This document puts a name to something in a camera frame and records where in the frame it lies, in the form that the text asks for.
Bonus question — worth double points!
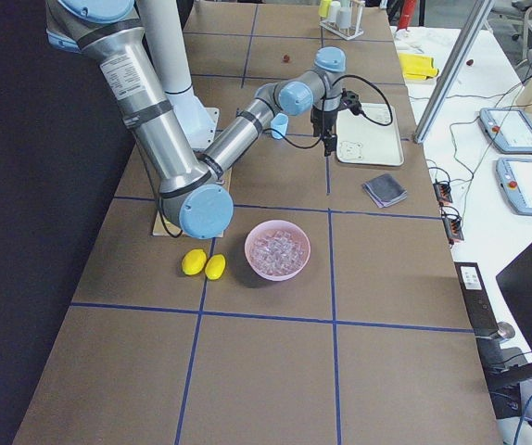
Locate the far teach pendant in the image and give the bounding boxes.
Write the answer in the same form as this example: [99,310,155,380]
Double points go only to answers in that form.
[479,108,532,155]

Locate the wooden cutting board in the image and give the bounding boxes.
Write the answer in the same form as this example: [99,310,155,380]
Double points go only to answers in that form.
[153,171,234,239]

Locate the aluminium frame post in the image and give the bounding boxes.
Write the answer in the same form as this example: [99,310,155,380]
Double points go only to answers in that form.
[413,0,494,144]

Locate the grey folded cloth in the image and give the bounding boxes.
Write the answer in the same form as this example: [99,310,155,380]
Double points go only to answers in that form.
[361,173,408,209]

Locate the yellow cloth on desk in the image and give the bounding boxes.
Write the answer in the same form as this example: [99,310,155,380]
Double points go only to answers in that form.
[398,53,439,81]

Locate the clear ice cubes pile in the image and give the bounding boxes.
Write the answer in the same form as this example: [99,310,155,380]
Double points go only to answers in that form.
[249,230,307,276]

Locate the pink bowl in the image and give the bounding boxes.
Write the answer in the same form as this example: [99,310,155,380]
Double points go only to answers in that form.
[244,220,310,281]

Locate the teach pendant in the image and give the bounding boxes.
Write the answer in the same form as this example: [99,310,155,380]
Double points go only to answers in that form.
[479,108,532,155]
[496,158,532,216]

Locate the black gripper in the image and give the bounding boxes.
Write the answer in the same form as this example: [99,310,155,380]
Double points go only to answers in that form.
[310,98,340,157]

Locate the yellow lemon left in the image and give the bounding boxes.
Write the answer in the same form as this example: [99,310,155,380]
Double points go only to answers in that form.
[181,248,208,276]

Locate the white upturned cup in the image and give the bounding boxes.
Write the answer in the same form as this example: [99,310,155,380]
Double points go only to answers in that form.
[327,0,341,21]

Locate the cream bear serving tray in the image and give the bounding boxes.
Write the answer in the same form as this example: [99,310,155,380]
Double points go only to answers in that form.
[336,103,404,167]

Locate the red fire extinguisher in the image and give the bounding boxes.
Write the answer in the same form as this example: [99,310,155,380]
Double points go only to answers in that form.
[397,0,417,31]

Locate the yellow lemon right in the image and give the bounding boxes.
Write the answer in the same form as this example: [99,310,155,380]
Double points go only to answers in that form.
[204,254,226,281]

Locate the yellow upturned cup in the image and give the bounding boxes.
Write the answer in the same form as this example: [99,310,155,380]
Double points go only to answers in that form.
[318,0,332,18]

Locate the light blue plastic cup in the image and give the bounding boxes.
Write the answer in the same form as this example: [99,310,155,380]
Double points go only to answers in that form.
[270,112,289,140]

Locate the white camera mast pole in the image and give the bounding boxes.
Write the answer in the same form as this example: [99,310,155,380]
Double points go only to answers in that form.
[136,0,219,151]

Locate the white wire cup rack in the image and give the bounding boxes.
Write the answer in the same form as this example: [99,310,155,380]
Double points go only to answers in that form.
[318,0,365,41]

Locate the grey upturned cup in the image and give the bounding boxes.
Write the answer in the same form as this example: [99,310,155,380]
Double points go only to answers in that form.
[336,6,352,30]

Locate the near teach pendant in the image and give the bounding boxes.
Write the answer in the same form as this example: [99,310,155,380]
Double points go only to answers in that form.
[496,158,532,216]

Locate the yellow lemon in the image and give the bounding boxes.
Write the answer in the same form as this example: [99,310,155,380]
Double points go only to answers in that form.
[181,248,208,276]
[204,254,226,281]

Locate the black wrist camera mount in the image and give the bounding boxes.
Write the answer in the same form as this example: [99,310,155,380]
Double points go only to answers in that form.
[338,89,362,116]

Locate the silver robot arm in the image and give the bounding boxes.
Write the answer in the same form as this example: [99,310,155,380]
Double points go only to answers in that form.
[45,1,346,239]

